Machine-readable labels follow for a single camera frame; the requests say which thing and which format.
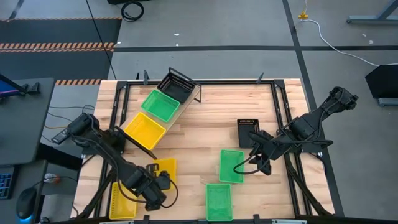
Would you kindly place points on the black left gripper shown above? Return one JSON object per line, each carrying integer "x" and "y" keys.
{"x": 152, "y": 194}

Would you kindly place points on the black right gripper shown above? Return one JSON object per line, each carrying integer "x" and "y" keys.
{"x": 267, "y": 147}

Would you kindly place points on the yellow slotted plastic basket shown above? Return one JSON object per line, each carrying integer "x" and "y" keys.
{"x": 119, "y": 210}
{"x": 144, "y": 130}
{"x": 171, "y": 165}

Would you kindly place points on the green slotted plastic basket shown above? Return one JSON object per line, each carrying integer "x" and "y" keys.
{"x": 219, "y": 202}
{"x": 160, "y": 105}
{"x": 230, "y": 166}

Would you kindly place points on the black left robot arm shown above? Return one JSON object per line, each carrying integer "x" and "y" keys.
{"x": 122, "y": 166}

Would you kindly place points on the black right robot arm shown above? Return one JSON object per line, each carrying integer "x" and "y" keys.
{"x": 311, "y": 123}

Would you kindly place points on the black power adapter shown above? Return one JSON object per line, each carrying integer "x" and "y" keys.
{"x": 59, "y": 137}

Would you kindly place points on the small white orange device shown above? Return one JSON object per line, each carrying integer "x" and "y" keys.
{"x": 49, "y": 178}

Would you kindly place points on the black computer mouse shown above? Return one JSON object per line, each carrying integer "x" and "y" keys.
{"x": 26, "y": 203}

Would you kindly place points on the grey metal foot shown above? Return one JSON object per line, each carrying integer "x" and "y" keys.
{"x": 388, "y": 102}

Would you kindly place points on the black desk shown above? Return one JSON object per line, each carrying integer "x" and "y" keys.
{"x": 25, "y": 124}

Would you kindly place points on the black monitor stand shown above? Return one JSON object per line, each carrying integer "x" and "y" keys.
{"x": 34, "y": 89}

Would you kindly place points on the backlit keyboard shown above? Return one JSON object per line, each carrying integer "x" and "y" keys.
{"x": 6, "y": 186}

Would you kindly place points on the black hazard-striped floor mat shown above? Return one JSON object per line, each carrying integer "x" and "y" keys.
{"x": 46, "y": 65}

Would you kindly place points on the computer monitor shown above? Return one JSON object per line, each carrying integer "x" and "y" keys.
{"x": 6, "y": 88}

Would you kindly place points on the grey metal desk leg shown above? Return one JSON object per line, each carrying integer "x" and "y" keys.
{"x": 370, "y": 20}

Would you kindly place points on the black frame clamp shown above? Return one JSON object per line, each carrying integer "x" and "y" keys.
{"x": 146, "y": 219}
{"x": 256, "y": 218}

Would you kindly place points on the white bracket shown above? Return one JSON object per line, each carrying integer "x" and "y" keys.
{"x": 289, "y": 221}
{"x": 116, "y": 222}

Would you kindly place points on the wooden shelf with black frame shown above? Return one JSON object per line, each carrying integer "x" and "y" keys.
{"x": 188, "y": 101}

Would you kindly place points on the black metal table frame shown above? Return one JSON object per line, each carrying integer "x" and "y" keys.
{"x": 236, "y": 82}

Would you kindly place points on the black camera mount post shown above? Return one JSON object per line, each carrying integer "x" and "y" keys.
{"x": 145, "y": 76}
{"x": 259, "y": 78}

